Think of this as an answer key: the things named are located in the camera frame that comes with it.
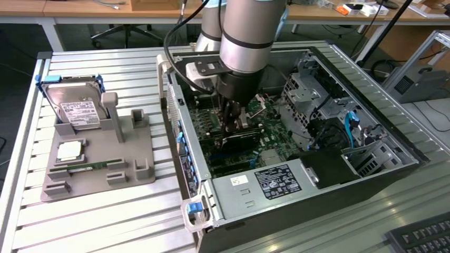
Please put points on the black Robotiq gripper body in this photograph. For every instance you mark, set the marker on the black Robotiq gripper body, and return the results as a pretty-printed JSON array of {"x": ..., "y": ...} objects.
[{"x": 239, "y": 87}]

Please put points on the gray wrist camera box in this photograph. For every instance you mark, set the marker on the gray wrist camera box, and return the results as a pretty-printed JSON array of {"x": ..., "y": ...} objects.
[{"x": 196, "y": 76}]

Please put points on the silver chipset heatsink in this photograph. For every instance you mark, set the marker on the silver chipset heatsink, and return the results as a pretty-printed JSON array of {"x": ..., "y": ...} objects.
[{"x": 272, "y": 158}]

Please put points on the white cardboard box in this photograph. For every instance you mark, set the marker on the white cardboard box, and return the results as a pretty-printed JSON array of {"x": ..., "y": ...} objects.
[{"x": 374, "y": 11}]

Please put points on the black keyboard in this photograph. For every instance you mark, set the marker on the black keyboard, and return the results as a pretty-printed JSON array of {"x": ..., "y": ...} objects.
[{"x": 422, "y": 237}]

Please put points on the perforated metal disk bay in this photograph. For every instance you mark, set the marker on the perforated metal disk bay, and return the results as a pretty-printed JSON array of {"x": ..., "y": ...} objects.
[{"x": 301, "y": 95}]

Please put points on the graphics card with black shroud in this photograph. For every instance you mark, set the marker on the graphics card with black shroud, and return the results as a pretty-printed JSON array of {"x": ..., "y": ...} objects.
[{"x": 241, "y": 143}]

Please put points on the hard disk in blue carrier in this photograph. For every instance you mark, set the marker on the hard disk in blue carrier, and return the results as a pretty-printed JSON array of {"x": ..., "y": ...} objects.
[{"x": 66, "y": 95}]

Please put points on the black plastic shroud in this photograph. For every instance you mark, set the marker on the black plastic shroud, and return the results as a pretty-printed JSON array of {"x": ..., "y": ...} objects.
[{"x": 327, "y": 168}]

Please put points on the black RAM slot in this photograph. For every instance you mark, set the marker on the black RAM slot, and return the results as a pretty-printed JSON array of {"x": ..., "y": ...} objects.
[
  {"x": 204, "y": 99},
  {"x": 215, "y": 135},
  {"x": 212, "y": 130},
  {"x": 207, "y": 104},
  {"x": 203, "y": 96}
]

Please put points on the black open PC case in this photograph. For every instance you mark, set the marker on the black open PC case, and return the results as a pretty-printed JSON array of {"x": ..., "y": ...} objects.
[{"x": 252, "y": 229}]

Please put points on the black monitor base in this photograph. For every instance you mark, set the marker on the black monitor base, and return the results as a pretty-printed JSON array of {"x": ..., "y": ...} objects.
[{"x": 386, "y": 3}]

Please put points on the gray plastic parts rack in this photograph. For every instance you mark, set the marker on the gray plastic parts rack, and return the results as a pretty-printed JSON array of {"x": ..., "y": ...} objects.
[{"x": 101, "y": 155}]

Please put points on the clear plastic container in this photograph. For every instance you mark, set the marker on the clear plastic container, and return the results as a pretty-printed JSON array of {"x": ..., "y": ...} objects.
[{"x": 323, "y": 3}]

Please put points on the orange and white box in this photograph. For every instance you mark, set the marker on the orange and white box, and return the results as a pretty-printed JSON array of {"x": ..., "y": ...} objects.
[{"x": 342, "y": 10}]

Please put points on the slotted metal disk bay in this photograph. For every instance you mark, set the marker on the slotted metal disk bay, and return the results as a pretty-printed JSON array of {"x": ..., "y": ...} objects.
[{"x": 368, "y": 160}]

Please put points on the white paper stack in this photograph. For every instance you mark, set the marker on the white paper stack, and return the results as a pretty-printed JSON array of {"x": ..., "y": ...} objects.
[{"x": 428, "y": 13}]

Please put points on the metal socket cover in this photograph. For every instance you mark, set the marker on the metal socket cover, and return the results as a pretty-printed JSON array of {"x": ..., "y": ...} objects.
[{"x": 259, "y": 98}]

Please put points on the green RAM stick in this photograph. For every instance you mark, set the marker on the green RAM stick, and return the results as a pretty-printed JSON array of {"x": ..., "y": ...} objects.
[{"x": 86, "y": 166}]

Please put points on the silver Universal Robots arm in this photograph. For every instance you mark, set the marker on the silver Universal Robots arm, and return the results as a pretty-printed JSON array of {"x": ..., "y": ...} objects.
[{"x": 245, "y": 39}]

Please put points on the silver CPU chip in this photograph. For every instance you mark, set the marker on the silver CPU chip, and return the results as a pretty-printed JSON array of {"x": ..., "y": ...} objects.
[{"x": 69, "y": 151}]

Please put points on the gray power supply unit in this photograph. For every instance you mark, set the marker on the gray power supply unit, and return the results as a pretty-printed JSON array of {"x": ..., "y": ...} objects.
[{"x": 239, "y": 200}]

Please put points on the black and white box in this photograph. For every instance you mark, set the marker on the black and white box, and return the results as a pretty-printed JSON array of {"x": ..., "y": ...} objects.
[{"x": 352, "y": 6}]

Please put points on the wooden block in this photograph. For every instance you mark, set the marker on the wooden block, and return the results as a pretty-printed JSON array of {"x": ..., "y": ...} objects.
[{"x": 435, "y": 4}]

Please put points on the grey box on right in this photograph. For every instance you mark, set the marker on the grey box on right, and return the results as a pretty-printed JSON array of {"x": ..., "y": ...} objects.
[{"x": 423, "y": 52}]

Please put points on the wooden box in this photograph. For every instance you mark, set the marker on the wooden box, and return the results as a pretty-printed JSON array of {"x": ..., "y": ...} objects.
[{"x": 151, "y": 4}]

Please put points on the black tripod pole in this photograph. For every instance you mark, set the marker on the black tripod pole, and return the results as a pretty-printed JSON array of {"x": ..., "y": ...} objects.
[{"x": 386, "y": 29}]

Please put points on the wooden desk with white frame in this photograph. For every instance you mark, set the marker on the wooden desk with white frame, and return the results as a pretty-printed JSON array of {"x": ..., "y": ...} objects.
[
  {"x": 20, "y": 8},
  {"x": 316, "y": 14}
]

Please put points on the black office chair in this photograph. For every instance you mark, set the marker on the black office chair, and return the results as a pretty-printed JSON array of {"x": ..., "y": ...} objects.
[{"x": 125, "y": 33}]

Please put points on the gray metal control box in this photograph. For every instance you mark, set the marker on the gray metal control box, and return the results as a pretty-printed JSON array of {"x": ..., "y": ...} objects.
[{"x": 422, "y": 84}]

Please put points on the green Dell motherboard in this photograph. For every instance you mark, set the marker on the green Dell motherboard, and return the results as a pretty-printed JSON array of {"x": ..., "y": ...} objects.
[{"x": 275, "y": 130}]

